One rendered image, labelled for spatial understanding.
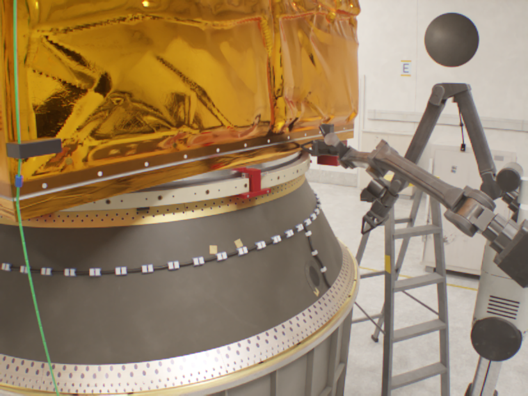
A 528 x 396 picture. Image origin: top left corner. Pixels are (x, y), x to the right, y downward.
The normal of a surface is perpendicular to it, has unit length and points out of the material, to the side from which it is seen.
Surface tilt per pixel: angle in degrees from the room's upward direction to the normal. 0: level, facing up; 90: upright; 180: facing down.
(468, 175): 90
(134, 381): 43
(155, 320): 62
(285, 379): 90
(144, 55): 88
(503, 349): 90
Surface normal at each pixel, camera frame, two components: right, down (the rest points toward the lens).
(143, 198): 0.34, 0.23
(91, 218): 0.12, -0.25
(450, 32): -0.52, 0.21
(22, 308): -0.09, -0.24
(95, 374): 0.10, -0.54
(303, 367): 0.74, 0.17
